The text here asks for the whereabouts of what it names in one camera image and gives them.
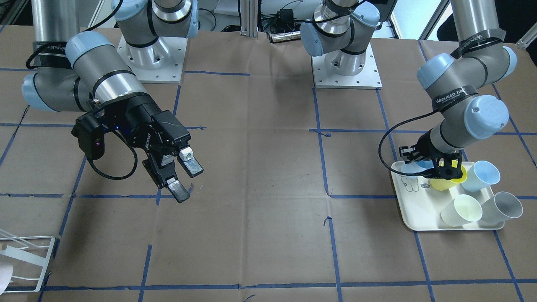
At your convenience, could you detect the cream white cup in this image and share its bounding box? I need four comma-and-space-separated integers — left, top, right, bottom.
441, 194, 483, 227

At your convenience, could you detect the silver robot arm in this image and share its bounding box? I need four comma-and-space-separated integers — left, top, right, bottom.
22, 0, 203, 203
300, 0, 517, 180

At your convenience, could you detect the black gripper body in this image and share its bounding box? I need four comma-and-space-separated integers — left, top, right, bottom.
414, 128, 463, 180
90, 93, 191, 162

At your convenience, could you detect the light blue cup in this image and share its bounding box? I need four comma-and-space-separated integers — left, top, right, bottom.
461, 160, 501, 192

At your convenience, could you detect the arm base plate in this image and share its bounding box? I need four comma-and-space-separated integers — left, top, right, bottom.
117, 36, 188, 84
311, 44, 383, 89

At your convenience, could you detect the grey plastic cup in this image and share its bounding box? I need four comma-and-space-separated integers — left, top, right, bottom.
482, 192, 523, 224

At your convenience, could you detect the cream plastic tray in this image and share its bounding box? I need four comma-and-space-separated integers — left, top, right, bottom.
391, 172, 505, 231

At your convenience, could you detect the silver metal cylinder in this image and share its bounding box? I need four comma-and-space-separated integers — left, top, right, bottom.
268, 31, 301, 44

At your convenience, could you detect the white wire cup rack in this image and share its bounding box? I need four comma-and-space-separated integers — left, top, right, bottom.
0, 229, 59, 294

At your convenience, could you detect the yellow plastic cup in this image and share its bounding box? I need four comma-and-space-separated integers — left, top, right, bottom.
429, 166, 468, 191

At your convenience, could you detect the pink plastic cup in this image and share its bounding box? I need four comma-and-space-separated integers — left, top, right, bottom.
0, 262, 13, 295

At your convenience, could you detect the black braided cable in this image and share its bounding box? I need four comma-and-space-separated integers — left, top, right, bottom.
378, 110, 439, 177

